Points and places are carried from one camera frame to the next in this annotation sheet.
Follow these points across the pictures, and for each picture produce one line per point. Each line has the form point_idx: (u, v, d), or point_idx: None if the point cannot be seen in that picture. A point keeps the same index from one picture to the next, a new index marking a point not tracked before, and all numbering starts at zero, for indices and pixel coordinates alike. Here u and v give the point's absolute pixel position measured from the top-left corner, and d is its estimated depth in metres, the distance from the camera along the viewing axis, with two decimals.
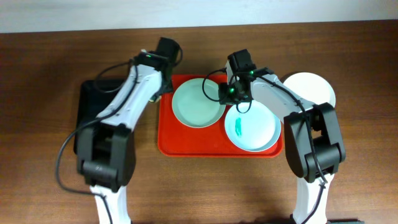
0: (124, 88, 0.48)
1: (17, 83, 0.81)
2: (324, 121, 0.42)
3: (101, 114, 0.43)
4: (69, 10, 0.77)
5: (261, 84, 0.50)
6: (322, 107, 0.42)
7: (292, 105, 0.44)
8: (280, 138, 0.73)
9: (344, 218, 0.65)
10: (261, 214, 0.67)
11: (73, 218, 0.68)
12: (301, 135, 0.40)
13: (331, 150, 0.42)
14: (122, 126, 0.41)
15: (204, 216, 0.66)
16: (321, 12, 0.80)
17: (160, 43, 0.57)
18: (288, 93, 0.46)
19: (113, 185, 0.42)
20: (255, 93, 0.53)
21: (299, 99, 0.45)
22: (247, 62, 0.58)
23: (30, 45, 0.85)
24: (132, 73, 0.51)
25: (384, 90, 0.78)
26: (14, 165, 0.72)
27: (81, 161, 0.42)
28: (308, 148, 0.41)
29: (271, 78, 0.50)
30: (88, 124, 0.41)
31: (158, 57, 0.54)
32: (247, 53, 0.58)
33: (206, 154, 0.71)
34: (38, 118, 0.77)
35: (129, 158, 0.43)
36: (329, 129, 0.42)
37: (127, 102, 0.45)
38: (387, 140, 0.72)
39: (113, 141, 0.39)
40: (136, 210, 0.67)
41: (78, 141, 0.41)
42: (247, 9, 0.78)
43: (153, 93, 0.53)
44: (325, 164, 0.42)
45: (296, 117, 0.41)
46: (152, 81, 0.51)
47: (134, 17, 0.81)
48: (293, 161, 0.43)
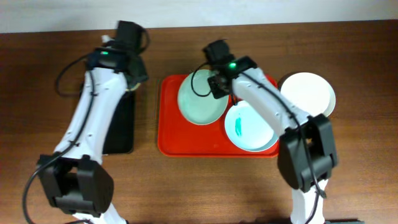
0: (80, 107, 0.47)
1: (16, 83, 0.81)
2: (321, 135, 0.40)
3: (60, 147, 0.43)
4: (71, 10, 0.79)
5: (246, 84, 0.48)
6: (317, 120, 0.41)
7: (285, 117, 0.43)
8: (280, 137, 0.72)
9: (344, 218, 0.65)
10: (262, 214, 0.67)
11: (73, 218, 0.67)
12: (297, 151, 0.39)
13: (323, 158, 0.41)
14: (84, 158, 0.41)
15: (204, 216, 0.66)
16: (318, 12, 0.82)
17: (119, 32, 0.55)
18: (278, 99, 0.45)
19: (92, 213, 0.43)
20: (238, 91, 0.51)
21: (291, 107, 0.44)
22: (224, 52, 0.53)
23: (29, 44, 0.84)
24: (87, 83, 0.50)
25: (384, 89, 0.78)
26: (14, 165, 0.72)
27: (51, 198, 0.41)
28: (305, 163, 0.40)
29: (256, 77, 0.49)
30: (47, 163, 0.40)
31: (117, 50, 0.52)
32: (222, 43, 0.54)
33: (206, 155, 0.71)
34: (37, 117, 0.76)
35: (102, 184, 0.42)
36: (324, 141, 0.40)
37: (86, 127, 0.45)
38: (387, 140, 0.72)
39: (79, 176, 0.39)
40: (136, 211, 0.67)
41: (42, 182, 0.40)
42: (245, 9, 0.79)
43: (117, 100, 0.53)
44: (318, 173, 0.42)
45: (293, 136, 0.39)
46: (111, 90, 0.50)
47: (134, 17, 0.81)
48: (288, 174, 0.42)
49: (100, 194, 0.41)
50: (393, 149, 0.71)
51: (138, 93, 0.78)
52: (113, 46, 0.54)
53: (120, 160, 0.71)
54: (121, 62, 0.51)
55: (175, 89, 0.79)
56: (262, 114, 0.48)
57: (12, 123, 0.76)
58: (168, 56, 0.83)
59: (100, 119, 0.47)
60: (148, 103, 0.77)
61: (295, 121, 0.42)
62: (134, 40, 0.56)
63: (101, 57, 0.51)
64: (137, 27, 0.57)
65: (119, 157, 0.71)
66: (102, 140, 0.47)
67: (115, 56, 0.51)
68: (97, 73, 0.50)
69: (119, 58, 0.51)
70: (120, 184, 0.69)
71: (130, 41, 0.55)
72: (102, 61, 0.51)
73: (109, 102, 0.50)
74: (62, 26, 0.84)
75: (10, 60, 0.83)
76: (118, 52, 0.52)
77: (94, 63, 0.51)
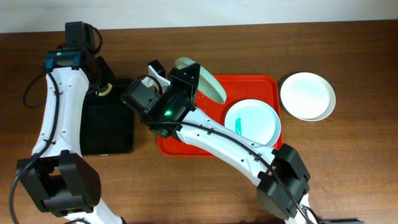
0: (48, 107, 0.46)
1: (15, 82, 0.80)
2: (292, 167, 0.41)
3: (36, 149, 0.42)
4: (71, 10, 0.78)
5: (194, 135, 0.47)
6: (282, 154, 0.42)
7: (252, 160, 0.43)
8: (280, 136, 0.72)
9: (345, 218, 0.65)
10: (262, 214, 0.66)
11: None
12: (277, 193, 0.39)
13: (300, 182, 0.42)
14: (63, 154, 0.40)
15: (204, 216, 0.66)
16: (318, 11, 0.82)
17: (68, 33, 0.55)
18: (237, 142, 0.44)
19: (85, 208, 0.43)
20: (185, 139, 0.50)
21: (252, 146, 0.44)
22: (150, 96, 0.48)
23: (30, 45, 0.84)
24: (49, 83, 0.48)
25: (384, 89, 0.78)
26: (12, 164, 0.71)
27: (40, 201, 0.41)
28: (286, 198, 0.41)
29: (198, 121, 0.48)
30: (27, 167, 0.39)
31: (69, 50, 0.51)
32: (142, 86, 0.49)
33: (205, 154, 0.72)
34: (36, 117, 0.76)
35: (90, 178, 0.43)
36: (296, 170, 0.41)
37: (60, 124, 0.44)
38: (387, 140, 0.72)
39: (62, 172, 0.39)
40: (136, 211, 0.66)
41: (27, 187, 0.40)
42: (245, 8, 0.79)
43: (84, 94, 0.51)
44: (299, 196, 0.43)
45: (267, 180, 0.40)
46: (76, 86, 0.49)
47: (134, 18, 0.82)
48: (272, 209, 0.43)
49: (88, 187, 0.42)
50: (393, 149, 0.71)
51: None
52: (66, 47, 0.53)
53: (120, 160, 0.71)
54: (77, 58, 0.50)
55: None
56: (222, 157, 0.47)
57: (12, 123, 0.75)
58: (168, 56, 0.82)
59: (72, 115, 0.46)
60: None
61: (263, 164, 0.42)
62: (86, 38, 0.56)
63: (56, 58, 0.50)
64: (86, 25, 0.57)
65: (120, 157, 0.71)
66: (78, 135, 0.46)
67: (69, 55, 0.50)
68: (57, 73, 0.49)
69: (74, 55, 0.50)
70: (120, 184, 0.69)
71: (82, 40, 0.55)
72: (58, 61, 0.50)
73: (79, 97, 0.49)
74: (63, 26, 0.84)
75: (10, 60, 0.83)
76: (72, 50, 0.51)
77: (51, 64, 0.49)
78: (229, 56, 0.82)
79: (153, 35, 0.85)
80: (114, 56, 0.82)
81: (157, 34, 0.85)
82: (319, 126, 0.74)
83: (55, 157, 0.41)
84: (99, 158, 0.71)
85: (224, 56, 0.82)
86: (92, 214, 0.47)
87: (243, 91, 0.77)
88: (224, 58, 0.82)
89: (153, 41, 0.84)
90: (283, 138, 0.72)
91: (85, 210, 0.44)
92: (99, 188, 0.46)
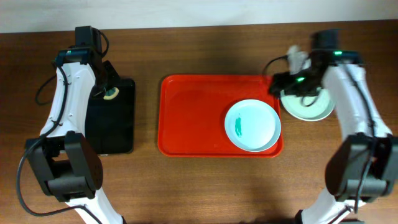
0: (57, 95, 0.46)
1: (15, 83, 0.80)
2: (389, 157, 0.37)
3: (43, 130, 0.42)
4: (70, 10, 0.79)
5: (341, 76, 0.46)
6: (395, 142, 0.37)
7: (364, 122, 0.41)
8: (280, 138, 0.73)
9: (344, 218, 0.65)
10: (262, 214, 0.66)
11: (73, 218, 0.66)
12: (357, 158, 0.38)
13: (378, 182, 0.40)
14: (69, 133, 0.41)
15: (204, 216, 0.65)
16: (316, 11, 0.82)
17: (76, 35, 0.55)
18: (366, 107, 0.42)
19: (87, 192, 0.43)
20: (329, 79, 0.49)
21: (374, 117, 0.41)
22: (331, 44, 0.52)
23: (28, 45, 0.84)
24: (59, 74, 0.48)
25: (384, 89, 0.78)
26: (13, 165, 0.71)
27: (44, 182, 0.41)
28: (357, 171, 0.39)
29: (356, 74, 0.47)
30: (33, 145, 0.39)
31: (79, 48, 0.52)
32: (332, 35, 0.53)
33: (206, 154, 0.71)
34: (36, 117, 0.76)
35: (94, 162, 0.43)
36: (389, 165, 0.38)
37: (66, 108, 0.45)
38: None
39: (66, 152, 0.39)
40: (136, 210, 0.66)
41: (32, 165, 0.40)
42: (244, 8, 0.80)
43: (90, 89, 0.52)
44: (364, 192, 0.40)
45: (360, 139, 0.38)
46: (84, 78, 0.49)
47: (134, 18, 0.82)
48: (333, 173, 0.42)
49: (91, 169, 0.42)
50: None
51: (138, 93, 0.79)
52: (75, 47, 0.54)
53: (120, 160, 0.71)
54: (86, 55, 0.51)
55: (175, 89, 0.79)
56: (339, 107, 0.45)
57: (12, 123, 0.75)
58: (169, 57, 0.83)
59: (79, 103, 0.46)
60: (148, 103, 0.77)
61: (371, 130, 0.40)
62: (94, 42, 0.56)
63: (66, 56, 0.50)
64: (94, 28, 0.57)
65: (120, 157, 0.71)
66: (83, 121, 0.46)
67: (78, 53, 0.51)
68: (67, 66, 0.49)
69: (83, 53, 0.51)
70: (120, 184, 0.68)
71: (90, 40, 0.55)
72: (70, 58, 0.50)
73: (86, 88, 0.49)
74: (62, 26, 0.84)
75: (10, 60, 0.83)
76: (81, 49, 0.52)
77: (61, 62, 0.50)
78: (229, 56, 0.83)
79: (153, 35, 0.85)
80: (114, 56, 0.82)
81: (157, 34, 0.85)
82: (319, 126, 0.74)
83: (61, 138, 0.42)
84: (99, 158, 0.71)
85: (224, 56, 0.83)
86: (93, 201, 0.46)
87: (243, 91, 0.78)
88: (224, 58, 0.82)
89: (153, 41, 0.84)
90: (283, 137, 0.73)
91: (87, 196, 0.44)
92: (102, 174, 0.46)
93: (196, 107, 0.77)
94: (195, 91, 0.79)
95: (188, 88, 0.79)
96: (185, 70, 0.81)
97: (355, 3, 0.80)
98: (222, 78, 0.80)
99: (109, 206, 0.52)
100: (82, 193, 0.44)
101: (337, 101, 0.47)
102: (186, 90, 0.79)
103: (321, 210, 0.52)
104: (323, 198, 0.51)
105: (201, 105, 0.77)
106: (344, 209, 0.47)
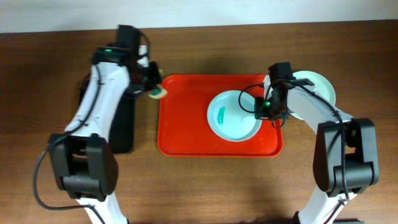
0: (88, 93, 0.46)
1: (15, 83, 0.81)
2: (361, 136, 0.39)
3: (68, 127, 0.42)
4: (70, 10, 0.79)
5: (299, 93, 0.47)
6: (362, 122, 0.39)
7: (329, 116, 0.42)
8: (280, 137, 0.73)
9: (344, 218, 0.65)
10: (262, 214, 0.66)
11: (72, 219, 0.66)
12: (334, 145, 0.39)
13: (363, 169, 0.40)
14: (92, 135, 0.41)
15: (204, 216, 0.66)
16: (317, 10, 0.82)
17: (119, 33, 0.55)
18: (327, 103, 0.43)
19: (99, 195, 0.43)
20: (290, 101, 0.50)
21: (337, 110, 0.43)
22: (288, 74, 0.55)
23: (28, 45, 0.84)
24: (94, 73, 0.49)
25: (383, 90, 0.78)
26: (13, 165, 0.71)
27: (60, 178, 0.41)
28: (339, 160, 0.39)
29: (311, 89, 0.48)
30: (56, 141, 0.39)
31: (119, 50, 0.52)
32: (289, 65, 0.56)
33: (206, 154, 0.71)
34: (37, 118, 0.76)
35: (112, 167, 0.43)
36: (364, 145, 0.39)
37: (95, 109, 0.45)
38: (387, 140, 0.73)
39: (87, 153, 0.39)
40: (136, 210, 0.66)
41: (52, 160, 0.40)
42: (245, 8, 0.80)
43: (120, 92, 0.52)
44: (353, 183, 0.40)
45: (333, 126, 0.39)
46: (117, 80, 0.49)
47: (135, 18, 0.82)
48: (319, 172, 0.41)
49: (107, 173, 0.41)
50: (393, 149, 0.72)
51: None
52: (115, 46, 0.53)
53: (120, 160, 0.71)
54: (123, 58, 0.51)
55: (176, 89, 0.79)
56: (307, 117, 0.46)
57: (13, 123, 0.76)
58: (168, 57, 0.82)
59: (108, 106, 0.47)
60: (148, 103, 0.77)
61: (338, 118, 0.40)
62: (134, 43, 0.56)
63: (105, 55, 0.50)
64: (137, 30, 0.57)
65: (119, 157, 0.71)
66: (107, 124, 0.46)
67: (115, 54, 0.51)
68: (104, 66, 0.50)
69: (121, 54, 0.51)
70: (120, 184, 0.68)
71: (131, 41, 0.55)
72: (107, 57, 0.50)
73: (116, 90, 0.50)
74: (62, 25, 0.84)
75: (10, 60, 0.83)
76: (120, 50, 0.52)
77: (99, 60, 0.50)
78: (229, 55, 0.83)
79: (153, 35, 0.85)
80: None
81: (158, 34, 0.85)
82: None
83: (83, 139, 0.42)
84: None
85: (225, 56, 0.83)
86: (102, 203, 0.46)
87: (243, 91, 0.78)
88: (224, 58, 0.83)
89: (153, 41, 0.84)
90: (282, 137, 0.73)
91: (98, 198, 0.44)
92: (117, 180, 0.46)
93: (196, 107, 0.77)
94: (195, 90, 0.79)
95: (188, 88, 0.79)
96: (185, 70, 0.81)
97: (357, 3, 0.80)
98: (222, 78, 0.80)
99: (117, 208, 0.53)
100: (94, 194, 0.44)
101: (301, 113, 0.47)
102: (186, 90, 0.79)
103: (315, 210, 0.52)
104: (315, 198, 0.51)
105: (202, 104, 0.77)
106: (338, 203, 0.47)
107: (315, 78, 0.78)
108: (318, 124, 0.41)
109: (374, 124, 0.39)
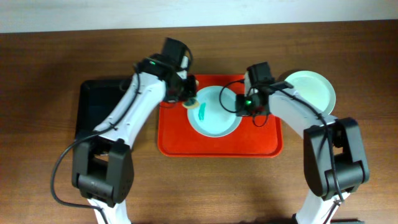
0: (124, 100, 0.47)
1: (16, 83, 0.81)
2: (347, 137, 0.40)
3: (98, 127, 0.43)
4: (69, 10, 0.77)
5: (280, 97, 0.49)
6: (346, 122, 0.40)
7: (313, 119, 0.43)
8: (280, 140, 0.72)
9: (344, 218, 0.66)
10: (262, 214, 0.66)
11: (73, 218, 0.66)
12: (322, 150, 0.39)
13: (353, 169, 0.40)
14: (119, 141, 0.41)
15: (204, 216, 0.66)
16: (319, 11, 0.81)
17: (165, 45, 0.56)
18: (310, 106, 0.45)
19: (109, 201, 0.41)
20: (272, 104, 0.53)
21: (320, 112, 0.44)
22: (267, 75, 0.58)
23: (28, 45, 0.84)
24: (134, 81, 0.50)
25: (384, 90, 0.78)
26: (13, 165, 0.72)
27: (76, 175, 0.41)
28: (328, 163, 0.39)
29: (291, 91, 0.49)
30: (84, 137, 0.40)
31: (162, 64, 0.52)
32: (266, 66, 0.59)
33: (206, 155, 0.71)
34: (37, 118, 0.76)
35: (128, 176, 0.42)
36: (351, 145, 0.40)
37: (127, 116, 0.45)
38: (387, 141, 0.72)
39: (109, 157, 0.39)
40: (136, 210, 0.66)
41: (75, 156, 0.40)
42: (247, 8, 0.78)
43: (153, 103, 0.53)
44: (346, 185, 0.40)
45: (318, 130, 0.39)
46: (153, 93, 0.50)
47: (135, 18, 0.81)
48: (311, 177, 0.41)
49: (122, 182, 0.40)
50: (393, 149, 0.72)
51: None
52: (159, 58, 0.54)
53: None
54: (163, 73, 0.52)
55: None
56: (292, 121, 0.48)
57: (13, 124, 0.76)
58: None
59: (138, 116, 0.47)
60: None
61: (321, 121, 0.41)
62: (179, 57, 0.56)
63: (148, 66, 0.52)
64: (184, 45, 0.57)
65: None
66: (134, 134, 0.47)
67: (156, 68, 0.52)
68: (145, 76, 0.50)
69: (163, 68, 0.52)
70: None
71: (175, 55, 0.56)
72: (148, 69, 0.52)
73: (149, 101, 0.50)
74: (61, 26, 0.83)
75: (11, 61, 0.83)
76: (165, 64, 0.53)
77: (141, 70, 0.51)
78: (229, 56, 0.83)
79: (153, 35, 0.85)
80: (115, 56, 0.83)
81: (158, 35, 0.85)
82: None
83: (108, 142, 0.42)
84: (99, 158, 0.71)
85: (225, 56, 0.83)
86: (111, 209, 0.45)
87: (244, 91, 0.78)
88: (224, 58, 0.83)
89: (153, 42, 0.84)
90: (282, 137, 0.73)
91: (107, 203, 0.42)
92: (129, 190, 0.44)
93: None
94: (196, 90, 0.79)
95: None
96: None
97: (361, 4, 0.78)
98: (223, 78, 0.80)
99: (125, 213, 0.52)
100: (104, 198, 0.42)
101: (285, 116, 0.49)
102: None
103: (311, 210, 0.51)
104: (311, 200, 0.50)
105: None
106: (333, 204, 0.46)
107: (314, 78, 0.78)
108: (303, 130, 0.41)
109: (357, 123, 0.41)
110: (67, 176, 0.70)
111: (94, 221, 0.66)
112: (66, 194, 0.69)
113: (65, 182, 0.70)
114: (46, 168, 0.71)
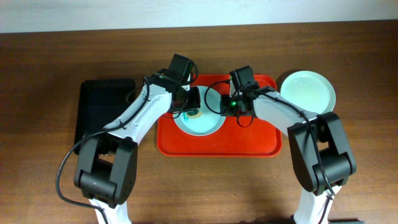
0: (134, 105, 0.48)
1: (15, 83, 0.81)
2: (330, 130, 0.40)
3: (107, 125, 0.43)
4: (69, 11, 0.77)
5: (264, 101, 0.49)
6: (326, 116, 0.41)
7: (295, 117, 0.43)
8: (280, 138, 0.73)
9: (344, 218, 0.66)
10: (262, 214, 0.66)
11: (73, 218, 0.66)
12: (307, 145, 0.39)
13: (339, 161, 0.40)
14: (128, 139, 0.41)
15: (204, 216, 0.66)
16: (320, 11, 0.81)
17: (174, 60, 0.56)
18: (291, 106, 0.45)
19: (111, 203, 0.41)
20: (257, 109, 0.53)
21: (301, 110, 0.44)
22: (250, 79, 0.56)
23: (28, 45, 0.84)
24: (143, 90, 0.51)
25: (383, 90, 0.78)
26: (13, 165, 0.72)
27: (79, 174, 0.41)
28: (314, 158, 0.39)
29: (273, 94, 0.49)
30: (92, 134, 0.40)
31: (169, 80, 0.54)
32: (249, 70, 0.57)
33: (206, 154, 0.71)
34: (37, 118, 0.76)
35: (130, 176, 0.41)
36: (335, 138, 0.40)
37: (135, 117, 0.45)
38: (387, 141, 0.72)
39: (117, 156, 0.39)
40: (136, 210, 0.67)
41: (80, 155, 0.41)
42: (247, 8, 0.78)
43: (159, 112, 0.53)
44: (335, 178, 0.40)
45: (301, 127, 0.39)
46: (161, 101, 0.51)
47: (135, 18, 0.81)
48: (300, 172, 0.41)
49: (125, 182, 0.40)
50: (393, 149, 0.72)
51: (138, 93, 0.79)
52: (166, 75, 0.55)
53: None
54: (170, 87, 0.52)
55: None
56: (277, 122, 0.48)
57: (13, 124, 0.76)
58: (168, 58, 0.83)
59: (145, 121, 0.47)
60: None
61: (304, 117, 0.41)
62: (185, 73, 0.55)
63: (157, 79, 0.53)
64: (191, 61, 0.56)
65: None
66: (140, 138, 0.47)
67: (163, 83, 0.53)
68: (154, 86, 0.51)
69: (171, 83, 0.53)
70: None
71: (182, 70, 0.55)
72: (158, 83, 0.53)
73: (155, 110, 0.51)
74: (61, 25, 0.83)
75: (10, 61, 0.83)
76: (172, 79, 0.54)
77: (151, 81, 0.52)
78: (229, 55, 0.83)
79: (153, 35, 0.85)
80: (115, 57, 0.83)
81: (158, 34, 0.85)
82: None
83: (115, 139, 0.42)
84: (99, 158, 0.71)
85: (225, 56, 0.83)
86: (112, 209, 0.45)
87: None
88: (224, 58, 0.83)
89: (153, 42, 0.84)
90: (281, 138, 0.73)
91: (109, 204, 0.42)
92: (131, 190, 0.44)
93: None
94: None
95: None
96: None
97: (361, 4, 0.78)
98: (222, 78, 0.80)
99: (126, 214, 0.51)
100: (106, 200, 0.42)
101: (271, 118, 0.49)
102: None
103: (307, 209, 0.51)
104: (305, 198, 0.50)
105: None
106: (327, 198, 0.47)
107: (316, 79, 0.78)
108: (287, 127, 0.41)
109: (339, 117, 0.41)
110: (66, 175, 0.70)
111: (94, 221, 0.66)
112: (66, 194, 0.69)
113: (65, 182, 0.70)
114: (46, 167, 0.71)
